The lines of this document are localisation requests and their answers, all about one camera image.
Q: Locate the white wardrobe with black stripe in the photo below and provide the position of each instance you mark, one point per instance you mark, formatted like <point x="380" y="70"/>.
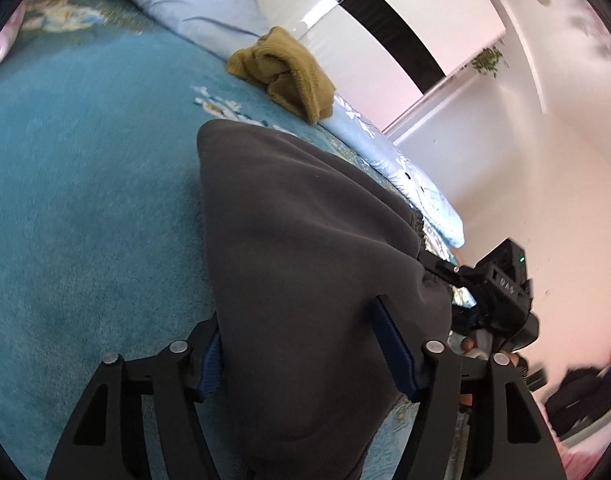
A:
<point x="435" y="10"/>

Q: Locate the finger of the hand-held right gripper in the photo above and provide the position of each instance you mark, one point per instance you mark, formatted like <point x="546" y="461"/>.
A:
<point x="468" y="316"/>
<point x="440" y="265"/>

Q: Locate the person's right hand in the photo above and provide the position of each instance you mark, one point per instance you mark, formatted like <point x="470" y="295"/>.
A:
<point x="468" y="344"/>

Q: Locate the folded pink garment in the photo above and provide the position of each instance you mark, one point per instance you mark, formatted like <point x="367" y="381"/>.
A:
<point x="0" y="45"/>

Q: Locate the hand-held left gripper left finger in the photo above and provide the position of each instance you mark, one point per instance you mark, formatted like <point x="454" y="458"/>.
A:
<point x="213" y="365"/>

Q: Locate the pink cloth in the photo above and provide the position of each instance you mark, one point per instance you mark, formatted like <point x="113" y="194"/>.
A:
<point x="575" y="460"/>

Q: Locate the dark grey pants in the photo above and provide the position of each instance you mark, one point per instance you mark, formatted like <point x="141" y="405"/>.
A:
<point x="295" y="260"/>

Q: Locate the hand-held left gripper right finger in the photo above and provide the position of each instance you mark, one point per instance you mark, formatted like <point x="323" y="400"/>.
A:
<point x="398" y="355"/>

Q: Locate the teal floral plush blanket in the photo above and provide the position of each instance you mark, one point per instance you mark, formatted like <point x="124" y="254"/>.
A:
<point x="85" y="185"/>

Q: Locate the olive yellow plush cloth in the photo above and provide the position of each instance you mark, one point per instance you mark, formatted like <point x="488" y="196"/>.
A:
<point x="285" y="75"/>

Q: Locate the dark cloth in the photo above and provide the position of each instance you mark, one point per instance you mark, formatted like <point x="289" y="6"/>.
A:
<point x="580" y="400"/>

